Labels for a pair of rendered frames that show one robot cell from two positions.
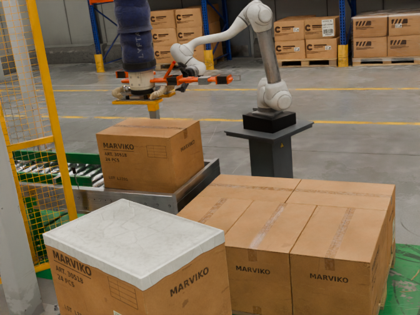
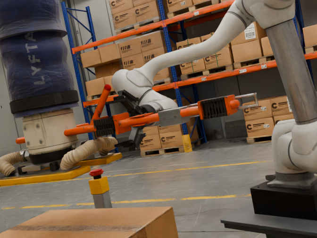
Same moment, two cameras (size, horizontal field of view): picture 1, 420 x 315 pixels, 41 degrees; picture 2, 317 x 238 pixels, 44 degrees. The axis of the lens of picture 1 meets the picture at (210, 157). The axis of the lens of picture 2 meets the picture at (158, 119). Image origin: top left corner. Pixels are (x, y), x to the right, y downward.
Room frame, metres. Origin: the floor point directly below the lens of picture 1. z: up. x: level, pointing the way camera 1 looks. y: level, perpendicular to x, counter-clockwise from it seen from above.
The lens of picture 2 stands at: (2.43, -0.02, 1.32)
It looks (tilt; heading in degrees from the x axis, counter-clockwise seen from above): 3 degrees down; 2
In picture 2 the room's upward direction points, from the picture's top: 11 degrees counter-clockwise
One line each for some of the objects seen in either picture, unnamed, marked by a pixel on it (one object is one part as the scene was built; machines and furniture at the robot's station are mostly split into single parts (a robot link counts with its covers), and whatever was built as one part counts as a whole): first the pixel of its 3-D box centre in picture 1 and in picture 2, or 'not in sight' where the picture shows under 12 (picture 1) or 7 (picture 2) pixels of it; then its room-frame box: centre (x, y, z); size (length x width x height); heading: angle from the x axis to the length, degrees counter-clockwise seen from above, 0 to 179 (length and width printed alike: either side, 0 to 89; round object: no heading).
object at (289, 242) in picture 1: (282, 239); not in sight; (3.04, -0.38, 0.34); 1.20 x 1.00 x 0.40; 64
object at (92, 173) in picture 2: not in sight; (96, 174); (4.30, 0.40, 1.02); 0.07 x 0.07 x 0.04
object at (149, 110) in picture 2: (186, 74); (139, 117); (3.80, 0.10, 1.27); 0.09 x 0.07 x 0.08; 155
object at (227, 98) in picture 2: (223, 79); (217, 106); (3.51, -0.14, 1.27); 0.08 x 0.07 x 0.05; 65
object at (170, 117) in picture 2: (204, 80); (174, 116); (3.57, -0.02, 1.26); 0.07 x 0.07 x 0.04; 65
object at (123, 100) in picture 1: (137, 99); (38, 172); (3.68, 0.44, 1.16); 0.34 x 0.10 x 0.05; 65
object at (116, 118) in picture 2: (174, 80); (112, 124); (3.66, 0.18, 1.27); 0.10 x 0.08 x 0.06; 155
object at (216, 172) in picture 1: (199, 192); not in sight; (3.60, 0.10, 0.48); 0.70 x 0.03 x 0.15; 154
